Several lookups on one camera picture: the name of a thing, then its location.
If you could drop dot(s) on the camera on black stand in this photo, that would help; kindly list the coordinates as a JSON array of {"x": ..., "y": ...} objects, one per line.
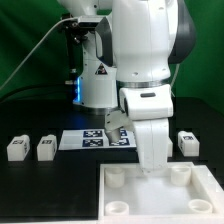
[{"x": 71, "y": 50}]

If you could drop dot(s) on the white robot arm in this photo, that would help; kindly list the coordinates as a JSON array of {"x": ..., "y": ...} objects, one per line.
[{"x": 128, "y": 47}]

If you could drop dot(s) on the white square tabletop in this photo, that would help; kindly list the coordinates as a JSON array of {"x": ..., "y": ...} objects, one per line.
[{"x": 182, "y": 193}]

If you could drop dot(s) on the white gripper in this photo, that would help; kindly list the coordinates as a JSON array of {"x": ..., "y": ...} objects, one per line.
[{"x": 144, "y": 111}]

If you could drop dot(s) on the white sheet with AprilTags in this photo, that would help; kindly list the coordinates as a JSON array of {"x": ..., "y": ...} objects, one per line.
[{"x": 94, "y": 138}]

